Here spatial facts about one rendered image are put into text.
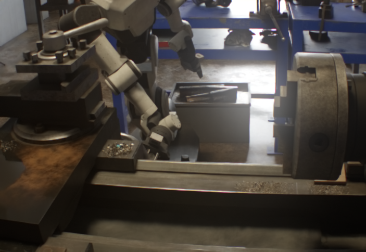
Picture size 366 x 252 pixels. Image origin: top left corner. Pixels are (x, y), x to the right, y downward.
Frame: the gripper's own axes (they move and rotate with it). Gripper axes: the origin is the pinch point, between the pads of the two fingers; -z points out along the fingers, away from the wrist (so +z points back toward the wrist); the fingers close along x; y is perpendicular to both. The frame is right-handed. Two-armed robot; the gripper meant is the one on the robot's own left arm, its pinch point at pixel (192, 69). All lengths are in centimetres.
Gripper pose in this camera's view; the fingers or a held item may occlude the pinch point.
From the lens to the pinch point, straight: 246.0
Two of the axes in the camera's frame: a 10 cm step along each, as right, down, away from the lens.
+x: 7.1, 4.4, -5.5
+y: 6.6, -6.9, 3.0
